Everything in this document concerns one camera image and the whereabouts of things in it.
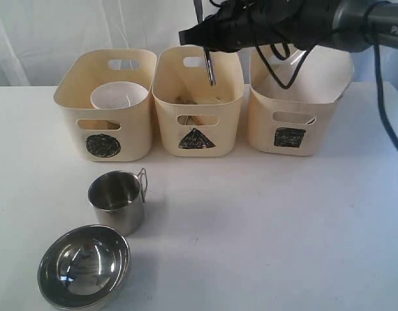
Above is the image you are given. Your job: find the cream bin with circle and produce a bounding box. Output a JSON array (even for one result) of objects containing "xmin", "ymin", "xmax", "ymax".
[{"xmin": 53, "ymin": 49, "xmax": 157, "ymax": 162}]

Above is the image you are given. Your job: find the white square plate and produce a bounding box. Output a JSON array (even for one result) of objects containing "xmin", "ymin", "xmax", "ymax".
[{"xmin": 305, "ymin": 117, "xmax": 316, "ymax": 125}]

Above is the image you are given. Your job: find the white round bowl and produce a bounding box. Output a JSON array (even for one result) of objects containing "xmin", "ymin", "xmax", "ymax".
[{"xmin": 90, "ymin": 82, "xmax": 148, "ymax": 109}]

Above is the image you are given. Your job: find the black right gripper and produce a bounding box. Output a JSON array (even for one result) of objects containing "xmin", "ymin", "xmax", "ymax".
[{"xmin": 178, "ymin": 1, "xmax": 296, "ymax": 52}]

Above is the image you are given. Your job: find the steel table knife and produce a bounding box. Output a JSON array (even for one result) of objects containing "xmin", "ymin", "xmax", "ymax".
[{"xmin": 193, "ymin": 0, "xmax": 216, "ymax": 86}]

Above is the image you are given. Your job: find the steel mug wire handle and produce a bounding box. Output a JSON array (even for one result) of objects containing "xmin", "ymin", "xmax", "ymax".
[{"xmin": 88, "ymin": 168, "xmax": 148, "ymax": 236}]

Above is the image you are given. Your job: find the cream bin with square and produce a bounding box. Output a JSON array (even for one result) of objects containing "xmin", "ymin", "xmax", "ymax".
[{"xmin": 248, "ymin": 46, "xmax": 354, "ymax": 156}]

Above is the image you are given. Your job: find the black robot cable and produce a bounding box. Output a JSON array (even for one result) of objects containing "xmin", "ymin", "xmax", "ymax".
[{"xmin": 211, "ymin": 0, "xmax": 398, "ymax": 163}]

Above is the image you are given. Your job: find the cream bin with triangle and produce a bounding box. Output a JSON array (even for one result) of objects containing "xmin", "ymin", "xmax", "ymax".
[{"xmin": 152, "ymin": 46, "xmax": 244, "ymax": 157}]

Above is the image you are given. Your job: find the wooden chopstick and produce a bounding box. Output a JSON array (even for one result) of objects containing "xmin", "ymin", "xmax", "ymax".
[{"xmin": 176, "ymin": 97, "xmax": 204, "ymax": 126}]

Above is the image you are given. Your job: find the white curtain backdrop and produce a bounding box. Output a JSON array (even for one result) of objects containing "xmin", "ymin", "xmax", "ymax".
[{"xmin": 0, "ymin": 0, "xmax": 398, "ymax": 88}]

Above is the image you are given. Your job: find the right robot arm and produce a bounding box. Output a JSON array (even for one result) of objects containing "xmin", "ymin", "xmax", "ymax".
[{"xmin": 179, "ymin": 0, "xmax": 398, "ymax": 52}]

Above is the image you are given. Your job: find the steel spoon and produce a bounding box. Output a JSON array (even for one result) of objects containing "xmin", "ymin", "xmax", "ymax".
[{"xmin": 183, "ymin": 99, "xmax": 202, "ymax": 126}]

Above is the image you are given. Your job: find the stainless steel bowl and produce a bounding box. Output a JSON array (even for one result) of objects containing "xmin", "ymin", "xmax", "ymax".
[{"xmin": 37, "ymin": 225, "xmax": 131, "ymax": 310}]

